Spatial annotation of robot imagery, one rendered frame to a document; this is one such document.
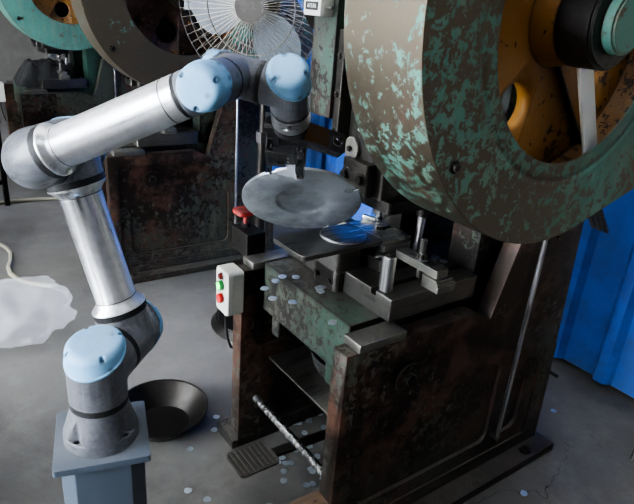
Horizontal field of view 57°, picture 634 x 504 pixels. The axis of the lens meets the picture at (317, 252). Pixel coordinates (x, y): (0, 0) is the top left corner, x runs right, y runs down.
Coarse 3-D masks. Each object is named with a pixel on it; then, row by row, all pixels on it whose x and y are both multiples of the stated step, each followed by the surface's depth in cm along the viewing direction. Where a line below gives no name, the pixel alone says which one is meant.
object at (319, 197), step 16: (256, 176) 132; (304, 176) 131; (320, 176) 131; (336, 176) 131; (256, 192) 138; (272, 192) 138; (288, 192) 139; (304, 192) 139; (320, 192) 137; (336, 192) 137; (256, 208) 145; (272, 208) 145; (288, 208) 146; (304, 208) 146; (320, 208) 145; (336, 208) 144; (352, 208) 144; (288, 224) 153; (304, 224) 152; (320, 224) 152
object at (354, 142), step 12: (348, 144) 147; (360, 144) 145; (348, 156) 147; (360, 156) 146; (348, 168) 146; (360, 168) 142; (372, 168) 140; (360, 180) 141; (372, 180) 142; (384, 180) 141; (360, 192) 143; (372, 192) 143; (384, 192) 142; (396, 192) 144
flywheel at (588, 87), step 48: (528, 0) 100; (576, 0) 96; (624, 0) 93; (528, 48) 104; (576, 48) 98; (624, 48) 97; (528, 96) 110; (576, 96) 118; (624, 96) 124; (528, 144) 115; (576, 144) 124
